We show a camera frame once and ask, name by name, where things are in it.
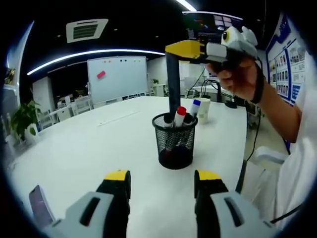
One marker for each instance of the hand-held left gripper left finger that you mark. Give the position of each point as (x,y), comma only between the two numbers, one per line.
(86,218)

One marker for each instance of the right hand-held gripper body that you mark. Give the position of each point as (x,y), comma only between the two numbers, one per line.
(237,42)

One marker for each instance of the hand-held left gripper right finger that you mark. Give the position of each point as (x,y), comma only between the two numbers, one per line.
(227,218)

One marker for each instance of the blue whiteboard marker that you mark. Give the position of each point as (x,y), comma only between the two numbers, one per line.
(195,105)

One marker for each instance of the white paper cup green print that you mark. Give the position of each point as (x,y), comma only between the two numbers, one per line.
(204,111)

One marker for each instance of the red whiteboard marker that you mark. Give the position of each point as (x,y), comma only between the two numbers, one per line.
(180,111)

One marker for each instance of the black mesh pen holder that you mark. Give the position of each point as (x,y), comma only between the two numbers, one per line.
(175,153)

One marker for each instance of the whiteboard on stand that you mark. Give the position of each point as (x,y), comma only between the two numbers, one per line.
(116,79)

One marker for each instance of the pink whiteboard eraser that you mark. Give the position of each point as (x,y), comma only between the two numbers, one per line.
(100,75)

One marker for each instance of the person's right hand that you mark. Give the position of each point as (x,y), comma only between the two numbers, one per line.
(240,77)

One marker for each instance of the grey standing desk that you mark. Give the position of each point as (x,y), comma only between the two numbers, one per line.
(223,96)

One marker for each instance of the ceiling light strip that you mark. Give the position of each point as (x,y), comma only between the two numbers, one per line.
(94,53)
(187,5)

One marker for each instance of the smartphone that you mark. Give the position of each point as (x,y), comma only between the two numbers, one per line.
(40,205)

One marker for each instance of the white office desk cluster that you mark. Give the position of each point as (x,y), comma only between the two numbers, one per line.
(67,109)
(158,88)

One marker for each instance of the white chair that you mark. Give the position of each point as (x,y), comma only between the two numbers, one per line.
(265,158)

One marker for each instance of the person's white shirt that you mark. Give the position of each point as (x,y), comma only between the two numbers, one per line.
(299,161)

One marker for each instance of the ceiling air conditioner vent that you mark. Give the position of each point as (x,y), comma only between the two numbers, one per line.
(86,31)

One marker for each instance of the potted green plant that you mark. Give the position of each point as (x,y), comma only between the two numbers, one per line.
(24,119)

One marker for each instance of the white tall cabinet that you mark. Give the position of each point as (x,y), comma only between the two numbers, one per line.
(42,93)

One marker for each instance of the gold ornaments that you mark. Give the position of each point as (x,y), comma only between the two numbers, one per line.
(10,75)

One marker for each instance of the white curved display stand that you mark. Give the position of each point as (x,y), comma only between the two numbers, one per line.
(19,49)

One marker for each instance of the wall mounted dark monitor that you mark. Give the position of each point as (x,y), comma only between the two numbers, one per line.
(213,22)

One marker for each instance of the blue white wall display board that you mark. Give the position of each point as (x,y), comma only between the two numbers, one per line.
(287,64)

